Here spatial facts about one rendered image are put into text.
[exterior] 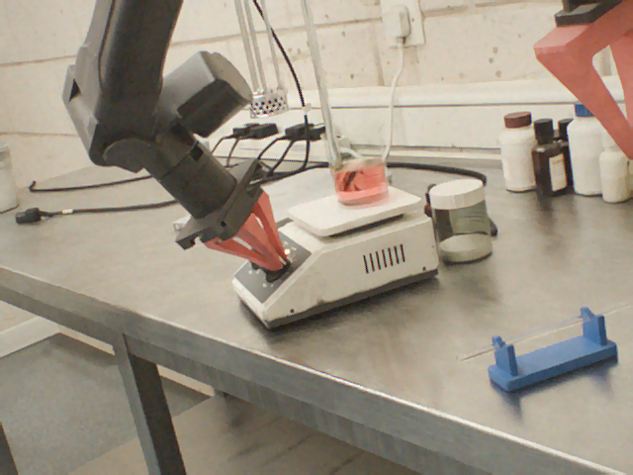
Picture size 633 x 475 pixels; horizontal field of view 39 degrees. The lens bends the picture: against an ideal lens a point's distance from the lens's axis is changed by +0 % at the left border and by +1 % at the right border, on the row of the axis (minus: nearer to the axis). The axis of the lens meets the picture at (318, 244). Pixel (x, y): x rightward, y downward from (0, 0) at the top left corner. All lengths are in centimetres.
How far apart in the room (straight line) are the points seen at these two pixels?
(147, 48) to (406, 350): 34
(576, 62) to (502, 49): 100
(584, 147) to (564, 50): 74
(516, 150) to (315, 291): 42
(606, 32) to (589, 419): 31
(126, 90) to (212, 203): 17
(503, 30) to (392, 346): 72
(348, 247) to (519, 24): 60
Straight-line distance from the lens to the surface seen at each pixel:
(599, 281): 91
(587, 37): 44
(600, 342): 76
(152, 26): 72
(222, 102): 83
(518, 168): 123
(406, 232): 94
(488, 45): 145
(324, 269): 91
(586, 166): 117
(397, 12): 153
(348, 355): 83
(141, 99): 76
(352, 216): 93
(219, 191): 87
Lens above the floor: 109
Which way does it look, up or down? 17 degrees down
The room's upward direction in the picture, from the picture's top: 12 degrees counter-clockwise
